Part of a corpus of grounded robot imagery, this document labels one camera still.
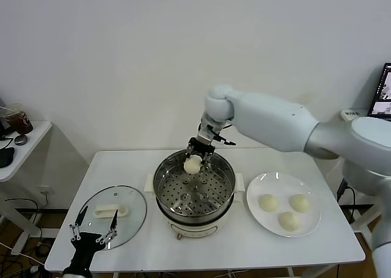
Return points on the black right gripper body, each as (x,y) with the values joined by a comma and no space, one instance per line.
(200,148)

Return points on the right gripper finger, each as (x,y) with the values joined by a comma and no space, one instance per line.
(206,160)
(187,155)

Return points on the white steamed baozi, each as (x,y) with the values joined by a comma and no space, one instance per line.
(299,203)
(268,203)
(289,221)
(192,165)

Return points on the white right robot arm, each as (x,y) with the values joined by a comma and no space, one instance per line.
(268,122)

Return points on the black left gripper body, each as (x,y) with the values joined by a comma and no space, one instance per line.
(85,244)

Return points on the perforated stainless steel steamer basket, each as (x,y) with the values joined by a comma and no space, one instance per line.
(195,195)

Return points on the iced coffee plastic cup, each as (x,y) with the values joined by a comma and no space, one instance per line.
(21,125)

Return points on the black desk device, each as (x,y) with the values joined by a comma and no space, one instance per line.
(2,128)

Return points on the steel steamer pot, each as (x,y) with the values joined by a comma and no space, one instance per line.
(195,229)

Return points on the white wall socket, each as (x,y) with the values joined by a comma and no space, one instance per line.
(45,192)

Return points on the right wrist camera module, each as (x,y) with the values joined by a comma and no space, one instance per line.
(207,133)

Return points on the open black laptop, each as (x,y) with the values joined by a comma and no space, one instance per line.
(382,100)

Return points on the white side table with cup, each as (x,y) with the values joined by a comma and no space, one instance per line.
(33,143)

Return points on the white round plate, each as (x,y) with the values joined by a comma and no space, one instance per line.
(256,195)

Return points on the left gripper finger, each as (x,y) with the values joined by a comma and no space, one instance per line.
(114,221)
(82,216)

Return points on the white side table with laptop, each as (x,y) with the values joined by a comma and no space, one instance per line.
(363,229)

